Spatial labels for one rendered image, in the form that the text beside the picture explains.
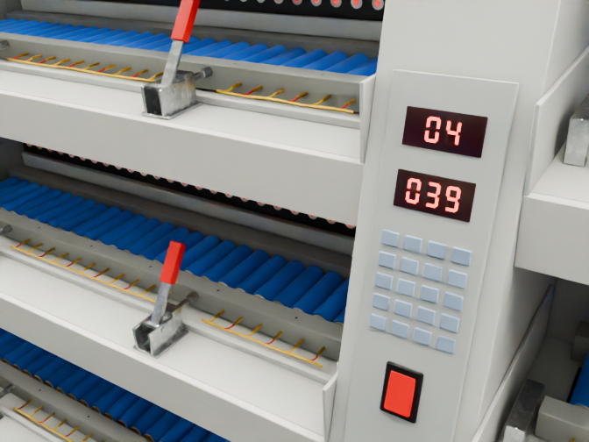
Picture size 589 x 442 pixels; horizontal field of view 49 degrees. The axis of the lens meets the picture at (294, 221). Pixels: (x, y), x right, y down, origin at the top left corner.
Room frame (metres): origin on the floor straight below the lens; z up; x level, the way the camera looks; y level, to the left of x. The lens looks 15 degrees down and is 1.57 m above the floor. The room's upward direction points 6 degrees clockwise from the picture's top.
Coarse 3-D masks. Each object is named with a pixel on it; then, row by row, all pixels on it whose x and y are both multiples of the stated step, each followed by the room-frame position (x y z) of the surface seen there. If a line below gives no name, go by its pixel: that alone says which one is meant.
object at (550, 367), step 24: (552, 288) 0.47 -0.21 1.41; (528, 336) 0.42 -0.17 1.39; (576, 336) 0.45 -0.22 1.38; (528, 360) 0.43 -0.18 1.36; (552, 360) 0.46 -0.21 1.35; (576, 360) 0.46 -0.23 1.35; (504, 384) 0.37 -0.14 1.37; (528, 384) 0.40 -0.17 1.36; (552, 384) 0.43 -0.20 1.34; (576, 384) 0.42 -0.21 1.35; (504, 408) 0.38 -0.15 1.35; (528, 408) 0.38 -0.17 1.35; (552, 408) 0.38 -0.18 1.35; (576, 408) 0.38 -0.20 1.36; (480, 432) 0.33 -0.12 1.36; (504, 432) 0.39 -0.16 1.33; (528, 432) 0.37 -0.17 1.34; (552, 432) 0.38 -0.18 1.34; (576, 432) 0.37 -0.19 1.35
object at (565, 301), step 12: (168, 204) 0.73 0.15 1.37; (252, 228) 0.66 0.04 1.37; (300, 240) 0.63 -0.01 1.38; (336, 252) 0.61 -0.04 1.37; (564, 288) 0.50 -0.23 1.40; (576, 288) 0.50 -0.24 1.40; (588, 288) 0.49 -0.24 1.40; (552, 300) 0.51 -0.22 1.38; (564, 300) 0.50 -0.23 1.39; (576, 300) 0.50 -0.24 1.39; (588, 300) 0.49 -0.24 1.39; (552, 312) 0.50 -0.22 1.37; (564, 312) 0.50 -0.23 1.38; (576, 312) 0.50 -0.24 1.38; (588, 312) 0.49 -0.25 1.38; (552, 324) 0.50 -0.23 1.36; (564, 324) 0.50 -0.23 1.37; (576, 324) 0.49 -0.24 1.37; (552, 336) 0.50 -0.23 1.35; (564, 336) 0.50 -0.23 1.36
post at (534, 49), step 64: (448, 0) 0.36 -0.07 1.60; (512, 0) 0.35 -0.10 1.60; (576, 0) 0.37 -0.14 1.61; (384, 64) 0.38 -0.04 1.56; (448, 64) 0.36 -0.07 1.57; (512, 64) 0.34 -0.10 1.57; (384, 128) 0.38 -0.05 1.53; (512, 128) 0.34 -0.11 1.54; (512, 192) 0.34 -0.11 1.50; (512, 256) 0.34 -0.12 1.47; (512, 320) 0.37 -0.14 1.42
